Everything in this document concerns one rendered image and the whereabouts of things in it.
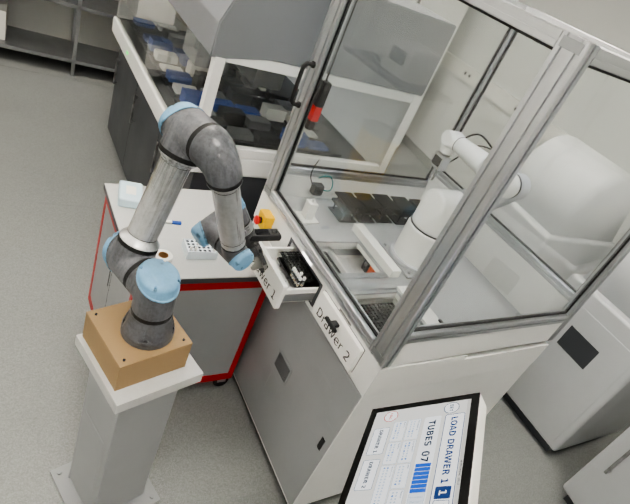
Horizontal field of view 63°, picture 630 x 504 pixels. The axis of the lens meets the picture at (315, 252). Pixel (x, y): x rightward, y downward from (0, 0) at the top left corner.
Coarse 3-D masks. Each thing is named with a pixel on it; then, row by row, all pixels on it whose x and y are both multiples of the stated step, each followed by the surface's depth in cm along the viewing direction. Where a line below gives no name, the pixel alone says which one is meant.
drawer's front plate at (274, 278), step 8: (264, 248) 196; (264, 256) 193; (272, 264) 189; (256, 272) 198; (264, 272) 193; (272, 272) 188; (272, 280) 188; (280, 280) 183; (264, 288) 193; (272, 288) 188; (280, 288) 183; (280, 296) 184; (272, 304) 188; (280, 304) 187
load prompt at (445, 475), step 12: (456, 420) 126; (444, 432) 124; (456, 432) 122; (444, 444) 120; (456, 444) 118; (444, 456) 117; (456, 456) 115; (444, 468) 114; (456, 468) 112; (444, 480) 110; (432, 492) 109; (444, 492) 108
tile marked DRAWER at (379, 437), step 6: (378, 432) 135; (384, 432) 134; (372, 438) 134; (378, 438) 133; (384, 438) 132; (372, 444) 132; (378, 444) 131; (384, 444) 130; (372, 450) 130; (378, 450) 129
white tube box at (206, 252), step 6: (186, 240) 205; (192, 240) 206; (186, 246) 201; (192, 246) 203; (198, 246) 204; (210, 246) 207; (186, 252) 200; (192, 252) 200; (198, 252) 201; (204, 252) 202; (210, 252) 203; (216, 252) 205; (186, 258) 200; (192, 258) 202; (198, 258) 203; (204, 258) 204; (210, 258) 206; (216, 258) 207
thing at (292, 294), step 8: (272, 248) 204; (280, 248) 206; (288, 248) 208; (272, 256) 207; (280, 256) 209; (288, 280) 201; (288, 288) 187; (296, 288) 189; (304, 288) 191; (312, 288) 192; (288, 296) 188; (296, 296) 190; (304, 296) 192; (312, 296) 195
